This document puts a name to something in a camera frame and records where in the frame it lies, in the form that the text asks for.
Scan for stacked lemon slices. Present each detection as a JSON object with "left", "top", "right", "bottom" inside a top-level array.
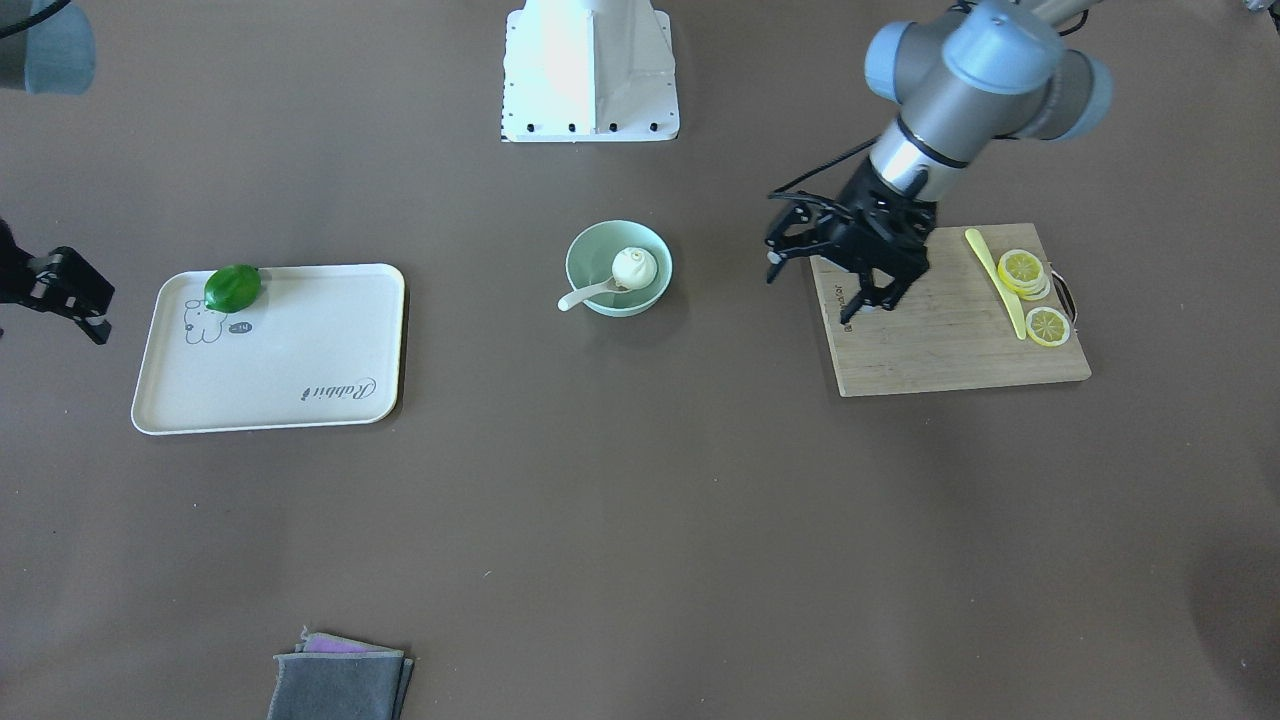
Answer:
[{"left": 997, "top": 249, "right": 1051, "bottom": 301}]

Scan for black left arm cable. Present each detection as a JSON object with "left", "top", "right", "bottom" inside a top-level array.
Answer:
[{"left": 768, "top": 135, "right": 881, "bottom": 201}]

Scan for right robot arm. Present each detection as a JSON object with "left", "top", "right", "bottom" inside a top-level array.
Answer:
[{"left": 1, "top": 1, "right": 115, "bottom": 345}]

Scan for green lime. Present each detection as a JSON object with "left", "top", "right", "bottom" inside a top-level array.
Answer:
[{"left": 204, "top": 264, "right": 262, "bottom": 314}]

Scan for grey folded cloth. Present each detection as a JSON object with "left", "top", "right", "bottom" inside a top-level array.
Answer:
[{"left": 266, "top": 630, "right": 415, "bottom": 719}]

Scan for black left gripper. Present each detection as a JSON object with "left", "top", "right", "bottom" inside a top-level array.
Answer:
[{"left": 764, "top": 158, "right": 937, "bottom": 325}]

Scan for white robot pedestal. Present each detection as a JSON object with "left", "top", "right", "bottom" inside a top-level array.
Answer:
[{"left": 500, "top": 1, "right": 681, "bottom": 143}]

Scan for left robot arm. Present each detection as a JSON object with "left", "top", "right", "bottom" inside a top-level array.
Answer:
[{"left": 764, "top": 1, "right": 1114, "bottom": 320}]

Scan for white ceramic spoon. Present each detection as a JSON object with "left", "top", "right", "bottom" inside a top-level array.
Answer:
[{"left": 557, "top": 277, "right": 630, "bottom": 313}]

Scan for light green bowl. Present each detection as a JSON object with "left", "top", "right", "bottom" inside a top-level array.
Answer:
[{"left": 557, "top": 220, "right": 673, "bottom": 316}]

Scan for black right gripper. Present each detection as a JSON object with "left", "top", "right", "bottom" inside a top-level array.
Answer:
[{"left": 1, "top": 220, "right": 115, "bottom": 346}]

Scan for bamboo cutting board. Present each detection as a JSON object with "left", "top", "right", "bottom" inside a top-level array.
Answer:
[{"left": 809, "top": 227, "right": 1092, "bottom": 397}]

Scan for cream rabbit tray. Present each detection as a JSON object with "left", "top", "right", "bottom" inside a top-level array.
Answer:
[{"left": 131, "top": 263, "right": 407, "bottom": 436}]

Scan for yellow plastic knife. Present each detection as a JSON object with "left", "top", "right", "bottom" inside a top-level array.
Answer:
[{"left": 964, "top": 227, "right": 1028, "bottom": 340}]

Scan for white steamed bun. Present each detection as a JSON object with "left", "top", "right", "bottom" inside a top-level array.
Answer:
[{"left": 611, "top": 247, "right": 658, "bottom": 291}]

